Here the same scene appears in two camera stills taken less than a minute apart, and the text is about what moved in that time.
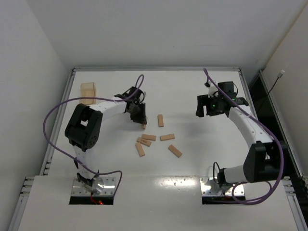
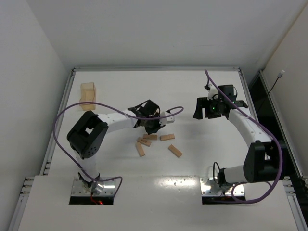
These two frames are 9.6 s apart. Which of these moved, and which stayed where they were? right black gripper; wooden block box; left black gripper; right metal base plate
Moved: left black gripper
Stayed: right metal base plate; wooden block box; right black gripper
